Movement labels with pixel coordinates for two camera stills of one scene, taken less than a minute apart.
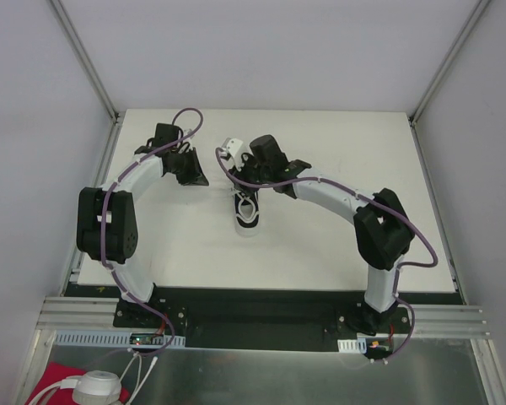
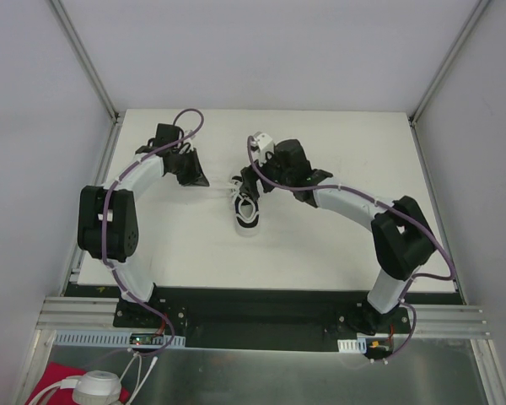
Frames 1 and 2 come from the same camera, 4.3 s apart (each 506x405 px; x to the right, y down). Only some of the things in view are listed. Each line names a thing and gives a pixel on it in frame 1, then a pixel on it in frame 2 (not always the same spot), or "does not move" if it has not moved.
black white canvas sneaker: x=247 y=213 does not move
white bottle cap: x=97 y=387 does not move
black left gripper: x=190 y=167 does not move
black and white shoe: x=242 y=200 to x=234 y=187
